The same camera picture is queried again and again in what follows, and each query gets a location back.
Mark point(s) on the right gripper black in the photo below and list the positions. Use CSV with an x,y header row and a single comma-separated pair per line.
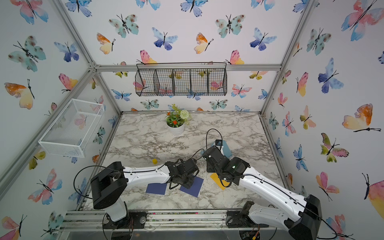
x,y
209,169

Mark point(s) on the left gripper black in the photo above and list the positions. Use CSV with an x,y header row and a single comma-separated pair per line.
x,y
188,186

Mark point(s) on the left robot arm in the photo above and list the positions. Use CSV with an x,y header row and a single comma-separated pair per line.
x,y
125,194

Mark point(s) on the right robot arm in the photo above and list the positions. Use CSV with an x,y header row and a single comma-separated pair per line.
x,y
300,216

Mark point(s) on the potted flower plant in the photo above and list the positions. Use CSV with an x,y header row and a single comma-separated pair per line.
x,y
177,119

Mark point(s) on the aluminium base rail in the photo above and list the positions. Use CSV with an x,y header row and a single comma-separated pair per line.
x,y
160,220

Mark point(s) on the black wire wall basket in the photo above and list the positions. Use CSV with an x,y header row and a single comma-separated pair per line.
x,y
181,79

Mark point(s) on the white mesh wall basket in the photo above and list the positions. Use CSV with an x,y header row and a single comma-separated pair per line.
x,y
70,132

